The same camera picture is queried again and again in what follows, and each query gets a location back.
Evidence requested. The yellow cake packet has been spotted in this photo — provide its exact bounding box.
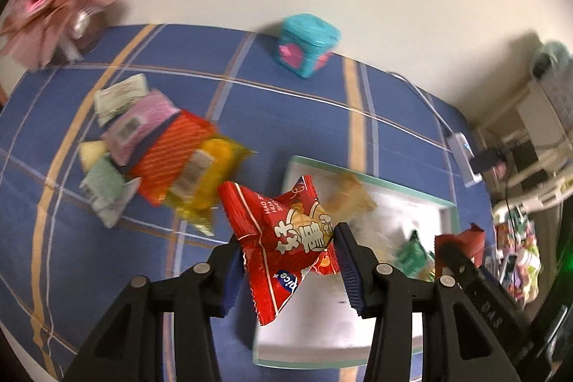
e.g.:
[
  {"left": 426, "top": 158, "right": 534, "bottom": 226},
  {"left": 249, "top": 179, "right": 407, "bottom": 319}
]
[{"left": 168, "top": 135, "right": 257, "bottom": 236}]

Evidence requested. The red lattice snack packet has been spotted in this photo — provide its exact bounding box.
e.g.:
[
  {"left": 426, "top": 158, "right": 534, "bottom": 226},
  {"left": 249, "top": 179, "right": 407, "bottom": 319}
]
[{"left": 130, "top": 110, "right": 216, "bottom": 208}]

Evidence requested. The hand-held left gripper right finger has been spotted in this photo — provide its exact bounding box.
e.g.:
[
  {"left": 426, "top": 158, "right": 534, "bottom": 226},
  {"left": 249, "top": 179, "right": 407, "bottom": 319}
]
[{"left": 333, "top": 222, "right": 522, "bottom": 382}]

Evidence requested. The blue plaid tablecloth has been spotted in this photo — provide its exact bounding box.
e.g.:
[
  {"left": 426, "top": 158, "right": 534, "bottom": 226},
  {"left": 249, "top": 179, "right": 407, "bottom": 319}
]
[{"left": 0, "top": 23, "right": 495, "bottom": 382}]

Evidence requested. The teal house-shaped box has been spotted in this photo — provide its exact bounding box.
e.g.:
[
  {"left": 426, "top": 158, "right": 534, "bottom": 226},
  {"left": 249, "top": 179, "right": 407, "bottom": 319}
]
[{"left": 274, "top": 14, "right": 342, "bottom": 79}]

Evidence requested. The mint green clear packet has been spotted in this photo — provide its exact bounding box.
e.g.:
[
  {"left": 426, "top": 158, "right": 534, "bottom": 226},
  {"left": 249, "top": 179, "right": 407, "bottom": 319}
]
[{"left": 80, "top": 156, "right": 141, "bottom": 229}]

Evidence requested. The red snack bag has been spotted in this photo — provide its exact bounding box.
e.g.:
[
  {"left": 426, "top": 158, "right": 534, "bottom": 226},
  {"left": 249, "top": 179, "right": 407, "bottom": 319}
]
[{"left": 218, "top": 175, "right": 341, "bottom": 325}]

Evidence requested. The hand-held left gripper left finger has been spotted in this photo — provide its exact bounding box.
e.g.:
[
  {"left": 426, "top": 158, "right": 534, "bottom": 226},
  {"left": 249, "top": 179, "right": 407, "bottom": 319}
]
[{"left": 63, "top": 236, "right": 245, "bottom": 382}]

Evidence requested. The dark red boxy packet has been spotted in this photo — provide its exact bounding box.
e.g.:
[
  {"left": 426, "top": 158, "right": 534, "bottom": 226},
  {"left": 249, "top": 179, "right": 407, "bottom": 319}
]
[{"left": 436, "top": 224, "right": 486, "bottom": 269}]

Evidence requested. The pale green snack packet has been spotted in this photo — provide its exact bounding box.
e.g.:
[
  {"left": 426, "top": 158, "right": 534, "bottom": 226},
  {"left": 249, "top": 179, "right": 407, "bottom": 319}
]
[{"left": 94, "top": 74, "right": 150, "bottom": 125}]

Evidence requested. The black power adapter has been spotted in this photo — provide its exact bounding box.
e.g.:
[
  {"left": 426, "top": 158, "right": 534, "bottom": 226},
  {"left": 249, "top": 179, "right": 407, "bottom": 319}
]
[{"left": 472, "top": 147, "right": 509, "bottom": 172}]

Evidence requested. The white cable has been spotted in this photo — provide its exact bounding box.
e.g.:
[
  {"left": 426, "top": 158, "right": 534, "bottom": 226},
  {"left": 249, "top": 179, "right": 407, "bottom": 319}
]
[{"left": 387, "top": 71, "right": 454, "bottom": 137}]

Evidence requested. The white rack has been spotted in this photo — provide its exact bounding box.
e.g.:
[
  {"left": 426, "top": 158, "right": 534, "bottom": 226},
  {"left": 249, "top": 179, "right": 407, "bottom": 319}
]
[{"left": 486, "top": 75, "right": 573, "bottom": 215}]

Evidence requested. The dark green snack packet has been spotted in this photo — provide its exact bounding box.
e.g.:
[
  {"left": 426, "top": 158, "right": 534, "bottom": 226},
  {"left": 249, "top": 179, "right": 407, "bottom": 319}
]
[{"left": 394, "top": 230, "right": 437, "bottom": 280}]

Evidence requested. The cream pudding cup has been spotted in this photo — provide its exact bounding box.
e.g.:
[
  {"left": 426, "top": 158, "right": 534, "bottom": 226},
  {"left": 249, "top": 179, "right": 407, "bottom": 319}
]
[{"left": 80, "top": 139, "right": 110, "bottom": 174}]

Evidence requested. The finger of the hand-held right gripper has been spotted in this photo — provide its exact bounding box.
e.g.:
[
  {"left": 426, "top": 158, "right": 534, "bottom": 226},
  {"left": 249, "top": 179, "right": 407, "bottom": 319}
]
[{"left": 435, "top": 234, "right": 480, "bottom": 280}]

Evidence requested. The teal cardboard tray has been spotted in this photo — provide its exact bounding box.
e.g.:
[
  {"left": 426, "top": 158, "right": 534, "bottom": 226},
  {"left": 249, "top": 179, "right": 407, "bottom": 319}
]
[{"left": 253, "top": 155, "right": 461, "bottom": 367}]

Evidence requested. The pink snack packet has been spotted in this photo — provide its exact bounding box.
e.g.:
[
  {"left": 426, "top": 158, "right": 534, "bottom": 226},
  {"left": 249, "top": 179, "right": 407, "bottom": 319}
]
[{"left": 102, "top": 92, "right": 182, "bottom": 165}]

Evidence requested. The white power strip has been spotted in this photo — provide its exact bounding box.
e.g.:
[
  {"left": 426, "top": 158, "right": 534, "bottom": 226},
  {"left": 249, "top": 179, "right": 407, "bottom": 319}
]
[{"left": 448, "top": 132, "right": 484, "bottom": 188}]

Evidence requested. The beige bread packet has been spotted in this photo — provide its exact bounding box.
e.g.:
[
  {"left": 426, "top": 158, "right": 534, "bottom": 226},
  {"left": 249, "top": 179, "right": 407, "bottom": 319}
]
[{"left": 322, "top": 173, "right": 377, "bottom": 215}]

